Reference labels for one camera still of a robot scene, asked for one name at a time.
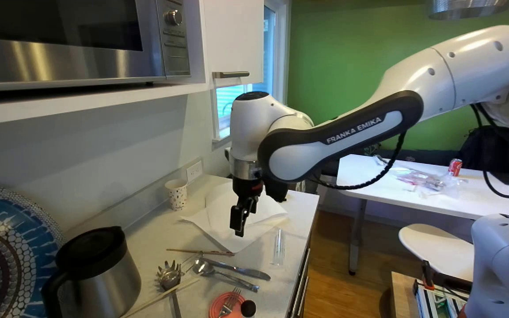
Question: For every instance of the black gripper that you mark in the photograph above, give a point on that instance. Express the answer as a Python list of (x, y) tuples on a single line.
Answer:
[(249, 193)]

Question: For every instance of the silver butter knife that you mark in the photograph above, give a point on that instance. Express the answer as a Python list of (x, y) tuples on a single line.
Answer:
[(250, 273)]

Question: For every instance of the silver spoon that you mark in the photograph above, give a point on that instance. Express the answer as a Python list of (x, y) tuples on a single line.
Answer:
[(210, 271)]

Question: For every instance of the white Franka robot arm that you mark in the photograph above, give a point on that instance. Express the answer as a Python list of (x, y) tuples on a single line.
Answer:
[(275, 146)]

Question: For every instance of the wooden chopstick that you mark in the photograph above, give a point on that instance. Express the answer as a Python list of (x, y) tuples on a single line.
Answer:
[(201, 252)]

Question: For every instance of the white paper towel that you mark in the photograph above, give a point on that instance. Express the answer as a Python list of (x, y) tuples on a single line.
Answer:
[(215, 220)]

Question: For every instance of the patterned paper cup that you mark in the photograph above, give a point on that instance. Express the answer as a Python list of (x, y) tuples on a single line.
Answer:
[(178, 192)]

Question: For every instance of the orange silicone lid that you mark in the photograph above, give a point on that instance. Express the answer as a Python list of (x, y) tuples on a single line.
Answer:
[(249, 308)]

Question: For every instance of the steel coffee carafe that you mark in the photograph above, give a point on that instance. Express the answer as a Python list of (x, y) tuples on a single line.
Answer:
[(97, 278)]

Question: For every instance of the white upper cabinet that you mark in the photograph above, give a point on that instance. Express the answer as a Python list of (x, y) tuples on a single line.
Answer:
[(235, 42)]

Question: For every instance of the white round stool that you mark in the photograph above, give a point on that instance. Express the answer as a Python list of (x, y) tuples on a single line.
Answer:
[(445, 252)]

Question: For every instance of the white dining table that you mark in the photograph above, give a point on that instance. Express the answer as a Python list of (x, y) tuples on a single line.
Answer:
[(425, 188)]

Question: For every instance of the blue patterned decorative plate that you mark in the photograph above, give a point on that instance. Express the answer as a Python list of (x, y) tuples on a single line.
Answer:
[(30, 243)]

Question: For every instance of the stainless steel microwave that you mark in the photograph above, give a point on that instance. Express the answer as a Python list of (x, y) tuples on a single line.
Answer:
[(79, 43)]

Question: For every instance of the white wall outlet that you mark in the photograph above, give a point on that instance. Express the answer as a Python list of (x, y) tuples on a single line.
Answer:
[(196, 170)]

